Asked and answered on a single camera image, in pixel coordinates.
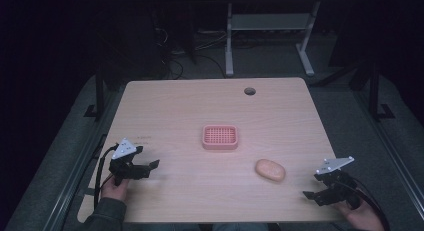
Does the black metal stand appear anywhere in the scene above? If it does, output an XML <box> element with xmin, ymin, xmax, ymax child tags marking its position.
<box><xmin>349</xmin><ymin>59</ymin><xmax>396</xmax><ymax>123</ymax></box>
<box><xmin>83</xmin><ymin>66</ymin><xmax>108</xmax><ymax>122</ymax></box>

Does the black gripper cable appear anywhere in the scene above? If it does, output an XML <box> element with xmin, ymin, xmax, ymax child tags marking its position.
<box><xmin>93</xmin><ymin>144</ymin><xmax>120</xmax><ymax>211</ymax></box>
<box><xmin>346</xmin><ymin>176</ymin><xmax>392</xmax><ymax>231</ymax></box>

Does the tangle of floor cables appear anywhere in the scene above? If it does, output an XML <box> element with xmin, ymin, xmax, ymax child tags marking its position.
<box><xmin>151</xmin><ymin>25</ymin><xmax>228</xmax><ymax>81</ymax></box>

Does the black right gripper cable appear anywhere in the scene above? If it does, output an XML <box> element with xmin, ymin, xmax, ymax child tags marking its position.
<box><xmin>346</xmin><ymin>176</ymin><xmax>392</xmax><ymax>231</ymax></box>

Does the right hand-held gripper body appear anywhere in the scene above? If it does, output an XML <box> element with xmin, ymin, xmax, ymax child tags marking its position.
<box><xmin>313</xmin><ymin>155</ymin><xmax>362</xmax><ymax>211</ymax></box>

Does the person's left hand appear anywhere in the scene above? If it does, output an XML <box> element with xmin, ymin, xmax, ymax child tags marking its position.
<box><xmin>100</xmin><ymin>176</ymin><xmax>130</xmax><ymax>203</ymax></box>

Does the white metal table frame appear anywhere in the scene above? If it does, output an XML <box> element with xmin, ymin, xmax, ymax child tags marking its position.
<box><xmin>224</xmin><ymin>0</ymin><xmax>322</xmax><ymax>78</ymax></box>

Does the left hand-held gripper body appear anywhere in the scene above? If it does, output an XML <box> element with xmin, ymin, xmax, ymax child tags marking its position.
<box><xmin>108</xmin><ymin>137</ymin><xmax>144</xmax><ymax>187</ymax></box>

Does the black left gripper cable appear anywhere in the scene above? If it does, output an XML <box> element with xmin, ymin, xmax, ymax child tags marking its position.
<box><xmin>93</xmin><ymin>144</ymin><xmax>120</xmax><ymax>211</ymax></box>

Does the person's right hand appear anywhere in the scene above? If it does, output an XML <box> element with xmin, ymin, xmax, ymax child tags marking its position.
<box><xmin>335</xmin><ymin>198</ymin><xmax>385</xmax><ymax>231</ymax></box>

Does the pink soap dish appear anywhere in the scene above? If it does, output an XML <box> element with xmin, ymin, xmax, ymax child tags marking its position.
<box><xmin>201</xmin><ymin>124</ymin><xmax>239</xmax><ymax>151</ymax></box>

